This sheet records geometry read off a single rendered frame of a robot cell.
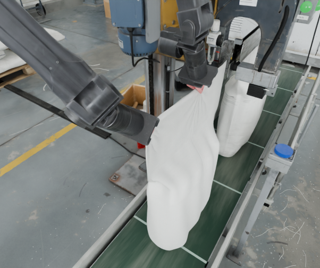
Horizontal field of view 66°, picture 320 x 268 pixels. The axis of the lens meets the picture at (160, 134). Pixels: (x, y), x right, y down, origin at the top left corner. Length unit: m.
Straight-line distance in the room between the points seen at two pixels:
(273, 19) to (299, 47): 2.90
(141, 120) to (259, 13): 0.56
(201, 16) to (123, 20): 0.31
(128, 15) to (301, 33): 3.09
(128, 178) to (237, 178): 0.82
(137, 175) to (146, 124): 1.38
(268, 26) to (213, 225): 0.87
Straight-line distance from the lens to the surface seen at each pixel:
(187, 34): 0.62
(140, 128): 0.52
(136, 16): 0.84
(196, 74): 0.70
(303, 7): 0.87
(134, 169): 1.94
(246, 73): 0.98
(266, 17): 0.91
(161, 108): 1.35
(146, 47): 0.95
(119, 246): 1.21
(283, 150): 0.97
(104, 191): 1.86
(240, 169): 1.51
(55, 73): 0.36
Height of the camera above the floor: 1.46
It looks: 40 degrees down
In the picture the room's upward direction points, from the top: straight up
